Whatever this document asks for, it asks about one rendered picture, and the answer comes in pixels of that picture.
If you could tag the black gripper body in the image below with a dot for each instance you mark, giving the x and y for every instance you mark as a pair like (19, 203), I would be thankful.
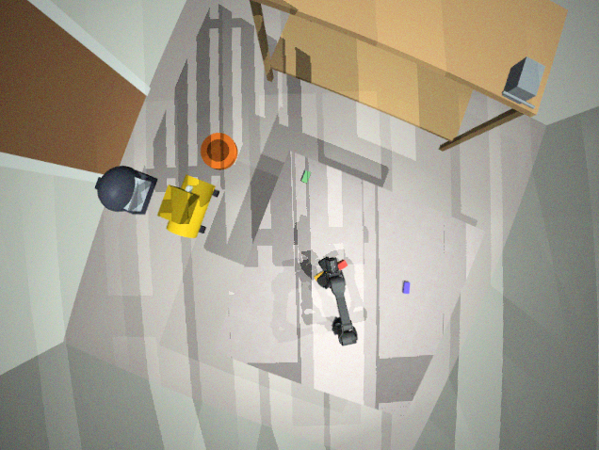
(323, 264)

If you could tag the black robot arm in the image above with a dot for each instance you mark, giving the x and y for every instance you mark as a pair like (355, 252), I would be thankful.
(342, 326)

